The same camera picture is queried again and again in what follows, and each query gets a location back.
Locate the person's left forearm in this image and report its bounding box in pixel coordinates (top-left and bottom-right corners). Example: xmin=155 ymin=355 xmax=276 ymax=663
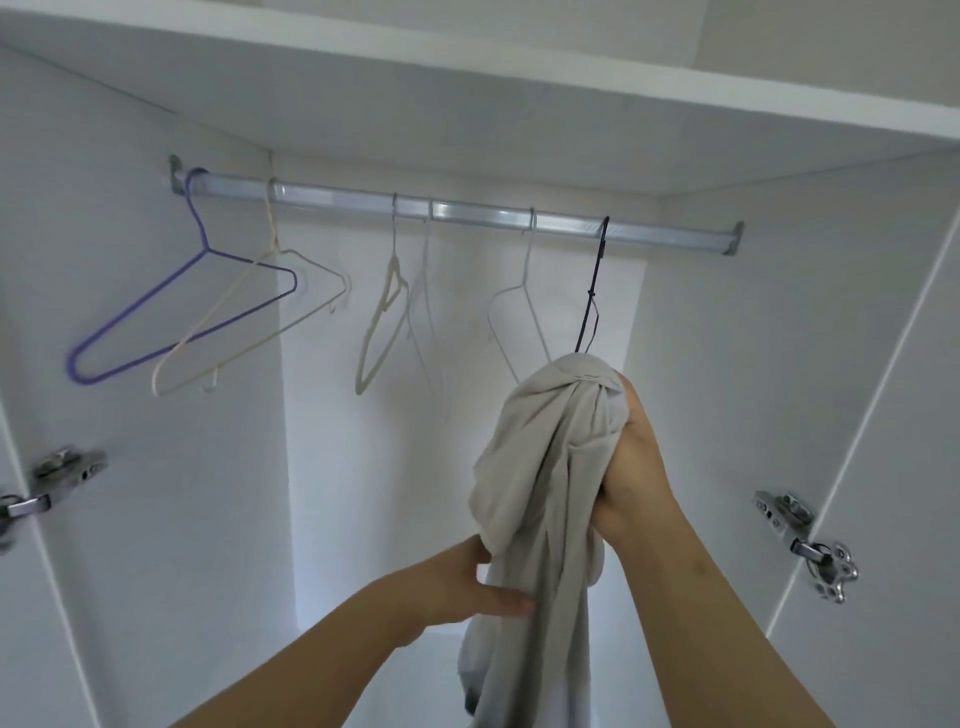
xmin=177 ymin=577 xmax=437 ymax=728

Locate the beige wire hanger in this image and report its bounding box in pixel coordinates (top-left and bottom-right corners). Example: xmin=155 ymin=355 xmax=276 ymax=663
xmin=150 ymin=180 xmax=351 ymax=401

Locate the metal closet rod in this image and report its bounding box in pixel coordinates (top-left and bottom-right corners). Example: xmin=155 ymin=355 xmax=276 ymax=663
xmin=166 ymin=153 xmax=747 ymax=258

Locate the black hanger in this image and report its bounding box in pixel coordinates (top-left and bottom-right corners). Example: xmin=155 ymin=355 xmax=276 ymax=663
xmin=574 ymin=216 xmax=614 ymax=359

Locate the white wardrobe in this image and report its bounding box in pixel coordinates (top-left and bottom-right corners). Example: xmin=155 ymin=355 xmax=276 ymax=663
xmin=0 ymin=0 xmax=960 ymax=728

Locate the metal door hinge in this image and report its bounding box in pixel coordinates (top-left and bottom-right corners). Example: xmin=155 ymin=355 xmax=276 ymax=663
xmin=0 ymin=445 xmax=110 ymax=551
xmin=753 ymin=489 xmax=863 ymax=606

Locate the white hanger of cream shirt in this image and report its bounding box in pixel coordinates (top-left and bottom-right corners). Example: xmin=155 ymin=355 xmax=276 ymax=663
xmin=481 ymin=208 xmax=555 ymax=386

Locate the person's right hand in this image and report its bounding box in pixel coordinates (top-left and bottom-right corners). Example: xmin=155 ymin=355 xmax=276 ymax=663
xmin=591 ymin=373 xmax=678 ymax=548

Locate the cream hanger with metal hook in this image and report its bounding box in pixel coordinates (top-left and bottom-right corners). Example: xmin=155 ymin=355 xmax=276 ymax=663
xmin=354 ymin=195 xmax=416 ymax=398

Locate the purple wire hanger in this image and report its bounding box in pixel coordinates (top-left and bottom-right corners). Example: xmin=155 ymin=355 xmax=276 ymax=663
xmin=64 ymin=168 xmax=302 ymax=387

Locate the person's right forearm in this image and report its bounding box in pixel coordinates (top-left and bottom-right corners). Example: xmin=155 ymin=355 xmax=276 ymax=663
xmin=600 ymin=502 xmax=834 ymax=728

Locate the light grey shirt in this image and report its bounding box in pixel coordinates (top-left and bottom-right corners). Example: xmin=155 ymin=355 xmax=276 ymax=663
xmin=456 ymin=352 xmax=633 ymax=728

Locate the person's left hand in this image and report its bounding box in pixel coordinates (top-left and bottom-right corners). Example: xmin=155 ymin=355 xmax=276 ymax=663
xmin=397 ymin=534 xmax=536 ymax=632

